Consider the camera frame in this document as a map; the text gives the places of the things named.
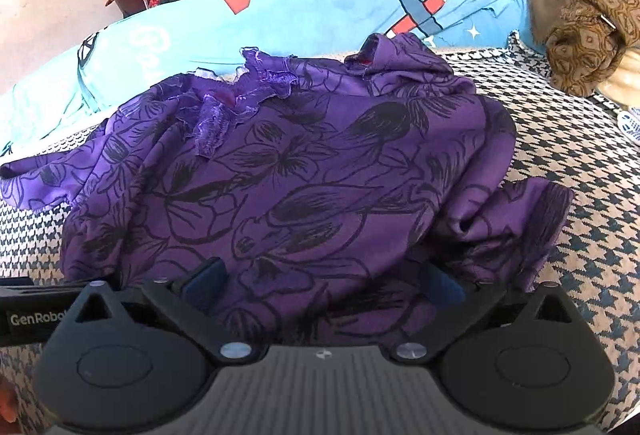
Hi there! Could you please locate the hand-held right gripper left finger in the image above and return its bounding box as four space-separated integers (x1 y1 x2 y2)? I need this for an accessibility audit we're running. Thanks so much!
60 257 261 363

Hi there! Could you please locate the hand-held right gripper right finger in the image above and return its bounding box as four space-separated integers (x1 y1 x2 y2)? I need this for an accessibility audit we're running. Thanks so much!
392 261 583 363

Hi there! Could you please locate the purple floral shirt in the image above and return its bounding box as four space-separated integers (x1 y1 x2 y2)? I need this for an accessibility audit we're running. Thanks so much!
0 32 575 348

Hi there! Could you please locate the brown patterned cloth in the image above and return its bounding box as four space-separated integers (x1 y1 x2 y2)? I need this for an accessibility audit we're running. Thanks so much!
530 0 640 97

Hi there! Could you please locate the blue printed sofa cover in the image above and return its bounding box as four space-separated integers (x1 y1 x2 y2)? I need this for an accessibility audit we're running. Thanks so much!
0 0 551 156

